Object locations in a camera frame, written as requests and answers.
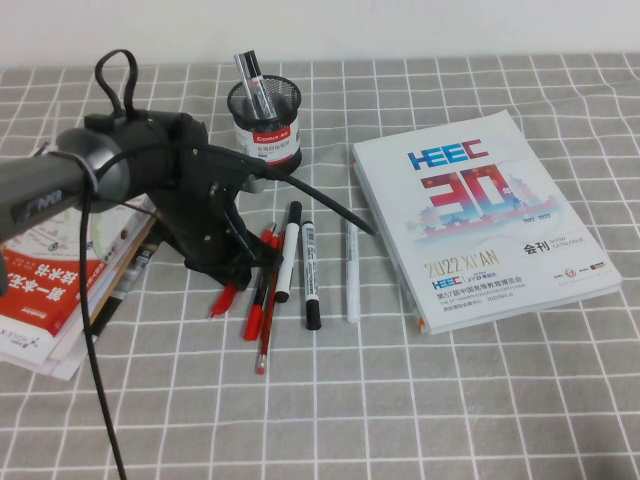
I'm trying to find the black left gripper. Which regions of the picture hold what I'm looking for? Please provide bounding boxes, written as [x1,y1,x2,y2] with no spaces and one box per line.
[152,172,284,292]

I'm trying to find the red click pen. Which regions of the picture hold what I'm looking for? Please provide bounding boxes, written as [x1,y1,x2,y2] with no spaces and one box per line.
[208,222,279,319]

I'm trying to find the red and black pen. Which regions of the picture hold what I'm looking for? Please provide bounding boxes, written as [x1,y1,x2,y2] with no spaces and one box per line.
[243,234,281,342]

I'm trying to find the white pen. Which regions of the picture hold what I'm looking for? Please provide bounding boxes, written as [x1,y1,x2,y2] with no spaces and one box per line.
[343,213,362,324]

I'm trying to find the black mesh pen holder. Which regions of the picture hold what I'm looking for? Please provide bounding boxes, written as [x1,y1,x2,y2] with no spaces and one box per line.
[227,74,304,174]

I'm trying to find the white marker with black caps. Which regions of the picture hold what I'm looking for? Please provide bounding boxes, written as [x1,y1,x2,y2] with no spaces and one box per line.
[274,200,303,304]

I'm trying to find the black marker with white label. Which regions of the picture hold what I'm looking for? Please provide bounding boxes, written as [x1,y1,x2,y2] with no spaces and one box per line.
[298,219,325,331]

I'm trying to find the red pencil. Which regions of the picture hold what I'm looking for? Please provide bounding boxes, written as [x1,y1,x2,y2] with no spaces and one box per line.
[254,230,286,376]

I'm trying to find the photo cover magazine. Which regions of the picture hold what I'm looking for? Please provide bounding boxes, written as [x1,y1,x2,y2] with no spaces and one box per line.
[82,219,169,337]

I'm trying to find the thin beige edged book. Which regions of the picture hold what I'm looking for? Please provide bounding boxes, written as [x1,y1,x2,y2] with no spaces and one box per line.
[49,214,159,361]

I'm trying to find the black silver marker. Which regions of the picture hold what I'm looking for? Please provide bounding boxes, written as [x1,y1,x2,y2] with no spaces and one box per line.
[233,50,279,121]

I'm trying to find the red white map cover book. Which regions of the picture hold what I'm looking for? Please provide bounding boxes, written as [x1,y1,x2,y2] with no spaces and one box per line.
[0,197,151,341]

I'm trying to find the white paper folder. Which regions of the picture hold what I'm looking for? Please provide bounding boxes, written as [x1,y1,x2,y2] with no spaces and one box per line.
[39,319,99,384]

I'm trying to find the stack of red-white magazines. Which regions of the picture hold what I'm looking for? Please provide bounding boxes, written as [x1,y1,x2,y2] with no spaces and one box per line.
[0,209,156,374]

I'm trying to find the white HEEC catalogue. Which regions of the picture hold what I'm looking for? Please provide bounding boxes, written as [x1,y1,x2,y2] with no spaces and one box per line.
[351,109,624,335]

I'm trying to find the grey white checked tablecloth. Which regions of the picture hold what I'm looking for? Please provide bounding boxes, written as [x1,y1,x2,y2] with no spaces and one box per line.
[0,52,640,480]

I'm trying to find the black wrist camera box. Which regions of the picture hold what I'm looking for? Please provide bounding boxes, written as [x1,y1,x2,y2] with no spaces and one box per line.
[197,143,274,184]

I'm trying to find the thin black hanging cable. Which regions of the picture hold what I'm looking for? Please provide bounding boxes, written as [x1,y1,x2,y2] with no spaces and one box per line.
[77,142,201,480]

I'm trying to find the black looped cable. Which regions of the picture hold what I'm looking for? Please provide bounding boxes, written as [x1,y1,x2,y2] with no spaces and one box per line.
[93,48,140,121]

